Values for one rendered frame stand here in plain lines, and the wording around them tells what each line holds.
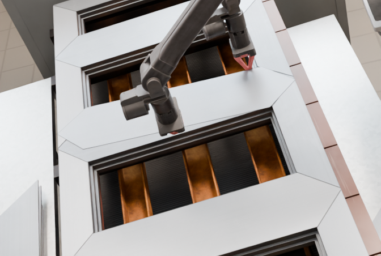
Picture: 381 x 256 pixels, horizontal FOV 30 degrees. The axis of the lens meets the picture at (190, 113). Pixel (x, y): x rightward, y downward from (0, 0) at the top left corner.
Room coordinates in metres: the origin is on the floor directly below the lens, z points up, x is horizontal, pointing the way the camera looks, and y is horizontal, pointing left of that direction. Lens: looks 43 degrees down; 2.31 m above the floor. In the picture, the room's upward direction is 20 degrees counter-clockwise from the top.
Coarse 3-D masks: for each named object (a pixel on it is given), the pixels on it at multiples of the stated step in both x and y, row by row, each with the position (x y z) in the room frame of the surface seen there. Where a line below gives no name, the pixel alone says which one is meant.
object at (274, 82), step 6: (264, 72) 1.59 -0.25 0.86; (270, 72) 1.58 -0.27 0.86; (276, 72) 1.57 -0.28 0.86; (264, 78) 1.57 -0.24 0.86; (270, 78) 1.56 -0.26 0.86; (276, 78) 1.55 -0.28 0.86; (282, 78) 1.54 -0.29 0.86; (270, 84) 1.53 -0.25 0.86; (276, 84) 1.53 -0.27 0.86; (282, 84) 1.52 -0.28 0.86; (270, 90) 1.51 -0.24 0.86; (276, 90) 1.50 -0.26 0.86; (282, 90) 1.49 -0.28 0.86; (270, 96) 1.49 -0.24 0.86; (276, 96) 1.48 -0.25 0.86; (270, 102) 1.46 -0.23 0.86
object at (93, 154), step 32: (128, 0) 2.25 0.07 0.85; (96, 64) 1.93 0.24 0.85; (128, 64) 1.91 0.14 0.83; (256, 64) 1.65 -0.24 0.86; (192, 128) 1.48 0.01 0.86; (224, 128) 1.46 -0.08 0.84; (96, 160) 1.49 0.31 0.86; (128, 160) 1.47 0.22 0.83; (288, 160) 1.26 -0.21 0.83; (96, 192) 1.40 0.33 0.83; (96, 224) 1.27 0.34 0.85
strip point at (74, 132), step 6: (78, 114) 1.71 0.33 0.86; (84, 114) 1.70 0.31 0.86; (72, 120) 1.69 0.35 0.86; (78, 120) 1.68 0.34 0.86; (84, 120) 1.67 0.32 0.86; (66, 126) 1.67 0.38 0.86; (72, 126) 1.67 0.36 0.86; (78, 126) 1.66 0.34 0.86; (84, 126) 1.65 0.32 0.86; (60, 132) 1.66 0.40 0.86; (66, 132) 1.65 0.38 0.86; (72, 132) 1.64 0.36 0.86; (78, 132) 1.63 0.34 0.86; (84, 132) 1.62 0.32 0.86; (66, 138) 1.62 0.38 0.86; (72, 138) 1.61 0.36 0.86; (78, 138) 1.60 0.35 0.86; (78, 144) 1.58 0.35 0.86
